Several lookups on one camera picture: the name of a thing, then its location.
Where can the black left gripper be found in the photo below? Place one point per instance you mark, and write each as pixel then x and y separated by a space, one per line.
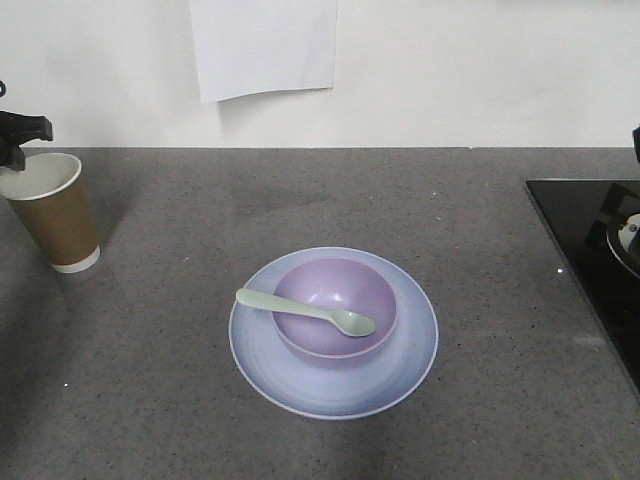
pixel 16 130

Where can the white paper wall sign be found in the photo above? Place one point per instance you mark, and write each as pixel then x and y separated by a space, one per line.
pixel 251 47

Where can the pale green plastic spoon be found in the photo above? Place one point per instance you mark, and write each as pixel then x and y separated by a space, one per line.
pixel 348 323

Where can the silver stove burner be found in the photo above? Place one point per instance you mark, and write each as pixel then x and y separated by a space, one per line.
pixel 623 241

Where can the black glass gas stove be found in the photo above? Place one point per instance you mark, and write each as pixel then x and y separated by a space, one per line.
pixel 577 213

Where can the light blue plastic plate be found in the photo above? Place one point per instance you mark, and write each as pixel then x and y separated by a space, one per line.
pixel 335 389

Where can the brown paper cup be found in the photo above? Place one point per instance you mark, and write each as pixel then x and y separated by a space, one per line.
pixel 50 199

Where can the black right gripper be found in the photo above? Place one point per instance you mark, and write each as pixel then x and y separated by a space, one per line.
pixel 636 142

